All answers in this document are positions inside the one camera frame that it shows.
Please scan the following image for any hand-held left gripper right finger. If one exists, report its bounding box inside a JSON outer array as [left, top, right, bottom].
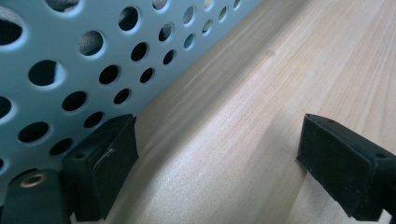
[[295, 113, 396, 222]]

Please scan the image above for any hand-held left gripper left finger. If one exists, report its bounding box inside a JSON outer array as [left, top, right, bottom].
[[61, 113, 140, 222]]

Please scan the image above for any light blue perforated panel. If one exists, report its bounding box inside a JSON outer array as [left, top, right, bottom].
[[0, 0, 265, 206]]

